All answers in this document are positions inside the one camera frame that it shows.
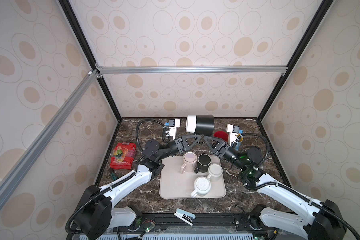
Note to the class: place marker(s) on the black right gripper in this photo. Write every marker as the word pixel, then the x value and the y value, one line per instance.
pixel 222 152

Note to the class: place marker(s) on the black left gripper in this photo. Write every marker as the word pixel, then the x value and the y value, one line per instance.
pixel 182 146

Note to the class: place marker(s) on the blue butterfly mug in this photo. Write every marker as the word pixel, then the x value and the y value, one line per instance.
pixel 239 138

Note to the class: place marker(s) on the black and white mug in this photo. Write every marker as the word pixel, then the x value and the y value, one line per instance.
pixel 200 124

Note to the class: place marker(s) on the black skull mug red inside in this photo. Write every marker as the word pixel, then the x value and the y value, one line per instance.
pixel 222 135

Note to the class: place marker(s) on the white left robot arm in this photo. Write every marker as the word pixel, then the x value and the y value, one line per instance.
pixel 95 212

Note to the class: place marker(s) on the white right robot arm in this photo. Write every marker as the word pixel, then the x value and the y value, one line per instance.
pixel 311 219

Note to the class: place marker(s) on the pink ceramic mug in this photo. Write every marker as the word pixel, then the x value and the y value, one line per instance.
pixel 189 162

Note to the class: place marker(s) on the small black mug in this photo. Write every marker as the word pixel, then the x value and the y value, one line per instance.
pixel 203 163

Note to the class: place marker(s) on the cream white mug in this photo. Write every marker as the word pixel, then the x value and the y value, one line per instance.
pixel 215 172

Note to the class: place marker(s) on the white ribbed mug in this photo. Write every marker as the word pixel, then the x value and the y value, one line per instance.
pixel 202 186

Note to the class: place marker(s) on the beige plastic tray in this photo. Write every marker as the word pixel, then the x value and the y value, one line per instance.
pixel 175 185

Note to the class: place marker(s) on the red snack bag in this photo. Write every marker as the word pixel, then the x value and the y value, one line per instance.
pixel 123 156

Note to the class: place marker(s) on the light blue white stapler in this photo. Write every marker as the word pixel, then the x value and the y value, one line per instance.
pixel 185 216

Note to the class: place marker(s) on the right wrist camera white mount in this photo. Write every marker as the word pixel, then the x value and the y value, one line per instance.
pixel 233 131

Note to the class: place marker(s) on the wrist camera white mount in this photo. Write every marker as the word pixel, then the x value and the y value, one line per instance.
pixel 171 128
pixel 233 131

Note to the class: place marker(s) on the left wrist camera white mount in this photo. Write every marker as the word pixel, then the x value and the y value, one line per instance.
pixel 171 128

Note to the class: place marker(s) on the green handled screwdriver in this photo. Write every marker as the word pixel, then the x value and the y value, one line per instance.
pixel 113 174

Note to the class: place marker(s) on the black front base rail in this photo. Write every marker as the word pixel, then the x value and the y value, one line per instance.
pixel 137 226

